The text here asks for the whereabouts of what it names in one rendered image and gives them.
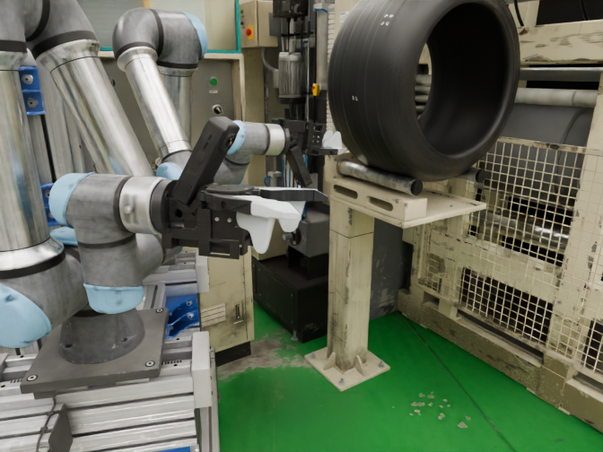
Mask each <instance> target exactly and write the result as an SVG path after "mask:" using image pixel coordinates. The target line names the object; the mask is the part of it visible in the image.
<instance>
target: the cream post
mask: <svg viewBox="0 0 603 452"><path fill-rule="evenodd" d="M359 1H360V0H335V21H334V42H335V39H336V35H337V34H338V31H339V29H340V27H341V25H342V22H340V13H343V12H350V11H351V10H352V9H353V7H354V6H355V5H356V4H357V3H358V2H359ZM373 232H374V217H372V216H370V215H368V214H366V213H362V212H359V211H356V210H355V209H352V208H350V207H347V206H345V205H342V204H339V203H336V202H334V201H331V200H330V227H329V269H328V350H327V358H329V357H330V355H331V353H332V352H334V353H335V354H336V362H335V365H336V366H337V367H338V368H339V369H340V370H342V371H343V372H346V371H348V370H349V369H353V368H355V356H357V355H358V356H359V357H360V359H361V362H362V364H364V363H365V362H366V361H367V344H368V328H369V312H370V297H371V265H372V249H373Z"/></svg>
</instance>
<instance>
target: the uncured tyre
mask: <svg viewBox="0 0 603 452"><path fill-rule="evenodd" d="M366 6H370V7H367V8H362V7H366ZM356 8H362V9H357V10H354V9H356ZM385 13H395V15H394V17H393V19H392V21H391V23H390V25H389V27H388V28H387V27H379V26H380V23H381V21H382V19H383V17H384V15H385ZM425 42H426V44H427V47H428V49H429V53H430V57H431V63H432V82H431V89H430V93H429V97H428V100H427V102H426V105H425V107H424V111H423V113H422V115H421V116H420V117H419V119H418V118H417V115H416V109H415V78H416V72H417V67H418V63H419V60H420V56H421V54H422V51H423V49H424V45H425ZM519 78H520V42H519V36H518V32H517V28H516V24H515V21H514V19H513V16H512V14H511V11H510V9H509V7H508V5H507V4H506V3H505V1H504V0H360V1H359V2H358V3H357V4H356V5H355V6H354V7H353V9H352V10H351V11H350V13H349V14H348V15H347V16H346V17H345V20H344V22H343V23H342V25H341V27H340V29H339V31H338V34H337V35H336V39H335V42H334V45H333V47H332V51H331V55H330V59H329V64H328V105H329V110H330V114H331V117H332V120H333V123H334V126H335V129H336V131H337V132H339V133H340V134H341V141H342V142H343V144H344V145H345V147H346V148H347V149H348V151H349V152H350V153H351V154H352V155H353V156H354V157H356V158H357V159H358V160H359V161H361V162H362V163H364V164H365V165H367V166H368V167H371V168H375V169H378V170H385V171H387V172H391V173H395V174H398V175H402V176H406V177H410V178H415V179H419V180H421V181H422V182H434V181H443V180H447V179H451V178H455V177H456V176H458V175H460V174H462V173H464V172H465V171H467V170H468V169H470V168H471V167H472V166H473V165H474V164H476V163H477V162H478V161H479V160H480V159H481V158H482V157H484V156H485V155H486V154H487V152H488V151H489V150H490V149H491V148H492V146H493V145H494V143H495V142H496V141H497V139H498V138H499V136H500V134H501V133H502V131H503V129H504V127H505V125H506V123H507V121H508V118H509V116H510V114H511V110H512V107H513V104H514V101H515V97H516V93H517V90H518V84H519ZM351 93H358V100H359V103H352V99H351Z"/></svg>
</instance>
